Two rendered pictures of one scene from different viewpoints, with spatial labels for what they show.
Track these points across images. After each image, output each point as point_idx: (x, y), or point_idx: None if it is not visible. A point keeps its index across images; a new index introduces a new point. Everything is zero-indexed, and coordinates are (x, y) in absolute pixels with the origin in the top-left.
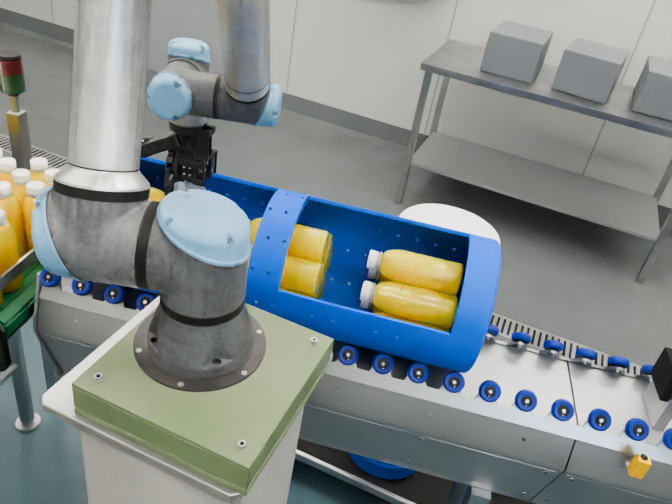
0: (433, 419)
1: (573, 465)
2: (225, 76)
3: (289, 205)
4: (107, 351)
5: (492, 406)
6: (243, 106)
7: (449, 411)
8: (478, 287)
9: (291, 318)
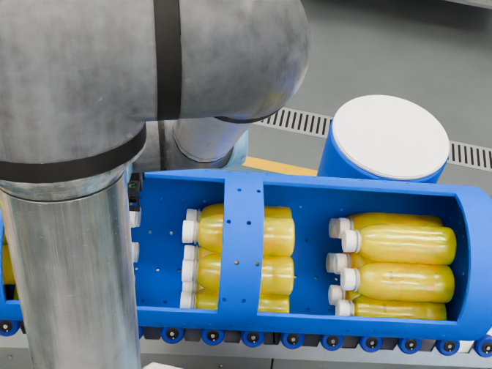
0: None
1: None
2: (184, 146)
3: (249, 211)
4: None
5: (487, 357)
6: (206, 164)
7: (442, 368)
8: (487, 273)
9: (271, 331)
